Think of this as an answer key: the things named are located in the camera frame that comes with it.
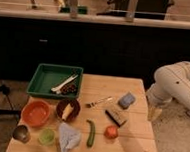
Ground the blue sponge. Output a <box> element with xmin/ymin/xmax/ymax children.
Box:
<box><xmin>118</xmin><ymin>92</ymin><xmax>136</xmax><ymax>109</ymax></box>

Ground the yellow item in bowl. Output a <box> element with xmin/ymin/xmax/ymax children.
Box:
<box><xmin>62</xmin><ymin>104</ymin><xmax>74</xmax><ymax>120</ymax></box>

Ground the black tripod stand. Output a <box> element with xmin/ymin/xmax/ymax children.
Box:
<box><xmin>0</xmin><ymin>84</ymin><xmax>21</xmax><ymax>121</ymax></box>

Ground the red tomato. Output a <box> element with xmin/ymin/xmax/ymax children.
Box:
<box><xmin>104</xmin><ymin>125</ymin><xmax>119</xmax><ymax>139</ymax></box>

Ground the green pepper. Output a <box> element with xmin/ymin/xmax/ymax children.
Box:
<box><xmin>86</xmin><ymin>120</ymin><xmax>96</xmax><ymax>147</ymax></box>

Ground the green plastic tray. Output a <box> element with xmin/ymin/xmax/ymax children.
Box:
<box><xmin>27</xmin><ymin>64</ymin><xmax>83</xmax><ymax>99</ymax></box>

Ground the black scrub brush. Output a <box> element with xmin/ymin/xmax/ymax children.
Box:
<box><xmin>105</xmin><ymin>107</ymin><xmax>127</xmax><ymax>127</ymax></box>

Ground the red bowl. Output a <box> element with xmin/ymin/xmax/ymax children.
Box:
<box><xmin>21</xmin><ymin>100</ymin><xmax>50</xmax><ymax>128</ymax></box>

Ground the dark brown bowl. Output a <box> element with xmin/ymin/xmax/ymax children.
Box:
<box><xmin>55</xmin><ymin>99</ymin><xmax>81</xmax><ymax>122</ymax></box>

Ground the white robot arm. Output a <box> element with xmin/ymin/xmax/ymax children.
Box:
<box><xmin>146</xmin><ymin>61</ymin><xmax>190</xmax><ymax>122</ymax></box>

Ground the light blue cloth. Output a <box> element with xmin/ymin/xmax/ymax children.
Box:
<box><xmin>59</xmin><ymin>122</ymin><xmax>81</xmax><ymax>152</ymax></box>

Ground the white plastic spoon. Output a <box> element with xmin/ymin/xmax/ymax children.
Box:
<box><xmin>51</xmin><ymin>75</ymin><xmax>78</xmax><ymax>93</ymax></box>

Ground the small green cup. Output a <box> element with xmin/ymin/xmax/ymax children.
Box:
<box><xmin>38</xmin><ymin>128</ymin><xmax>54</xmax><ymax>146</ymax></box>

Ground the dark brown item in tray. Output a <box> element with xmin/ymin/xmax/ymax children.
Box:
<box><xmin>57</xmin><ymin>81</ymin><xmax>77</xmax><ymax>95</ymax></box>

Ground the metal cup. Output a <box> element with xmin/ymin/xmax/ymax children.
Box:
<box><xmin>13</xmin><ymin>125</ymin><xmax>30</xmax><ymax>144</ymax></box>

